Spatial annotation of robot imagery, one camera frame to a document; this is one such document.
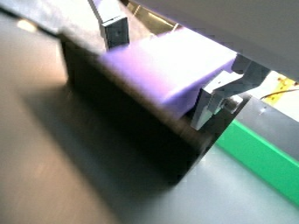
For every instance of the black curved fixture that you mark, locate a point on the black curved fixture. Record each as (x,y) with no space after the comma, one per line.
(169,142)

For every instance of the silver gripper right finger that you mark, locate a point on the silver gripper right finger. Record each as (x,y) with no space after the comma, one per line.
(220,94)

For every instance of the green shape sorter block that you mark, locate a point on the green shape sorter block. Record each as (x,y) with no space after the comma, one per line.
(265,159)

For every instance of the purple arch block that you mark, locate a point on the purple arch block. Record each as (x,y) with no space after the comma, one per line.
(169,67)

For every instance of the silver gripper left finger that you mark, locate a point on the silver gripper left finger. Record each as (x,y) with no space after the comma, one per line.
(113,22)

